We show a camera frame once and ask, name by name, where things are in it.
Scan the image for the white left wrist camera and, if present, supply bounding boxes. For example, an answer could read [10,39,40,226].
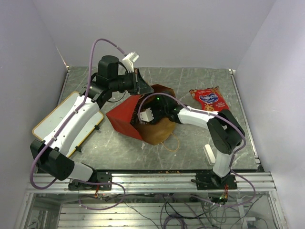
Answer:
[122,52,139,72]

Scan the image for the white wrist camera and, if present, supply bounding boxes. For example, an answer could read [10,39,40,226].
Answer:
[122,52,139,72]
[138,108,154,123]

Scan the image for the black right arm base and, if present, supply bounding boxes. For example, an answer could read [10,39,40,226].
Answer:
[191,170,237,190]

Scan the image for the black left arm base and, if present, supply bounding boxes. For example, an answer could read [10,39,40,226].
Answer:
[68,170,112,191]

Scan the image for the white eraser block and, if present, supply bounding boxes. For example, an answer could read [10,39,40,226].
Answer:
[203,144,216,165]

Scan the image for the aluminium frame rail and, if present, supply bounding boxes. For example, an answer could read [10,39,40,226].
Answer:
[26,172,276,194]

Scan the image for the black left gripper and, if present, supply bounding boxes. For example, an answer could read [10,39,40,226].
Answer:
[110,68,155,96]

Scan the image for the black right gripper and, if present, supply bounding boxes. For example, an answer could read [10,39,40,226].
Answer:
[143,99,168,124]

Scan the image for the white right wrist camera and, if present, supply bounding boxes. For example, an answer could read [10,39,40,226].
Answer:
[138,108,154,123]

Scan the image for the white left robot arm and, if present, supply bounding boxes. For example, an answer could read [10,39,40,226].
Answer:
[30,52,153,189]

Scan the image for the red cookie snack bag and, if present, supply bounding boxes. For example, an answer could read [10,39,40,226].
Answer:
[189,86,229,111]

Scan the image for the red brown paper bag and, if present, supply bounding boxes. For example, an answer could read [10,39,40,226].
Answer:
[106,95,176,146]

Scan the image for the small whiteboard yellow frame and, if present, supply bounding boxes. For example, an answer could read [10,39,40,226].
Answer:
[32,91,104,157]

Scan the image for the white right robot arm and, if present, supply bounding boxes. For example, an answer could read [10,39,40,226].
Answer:
[149,93,246,189]

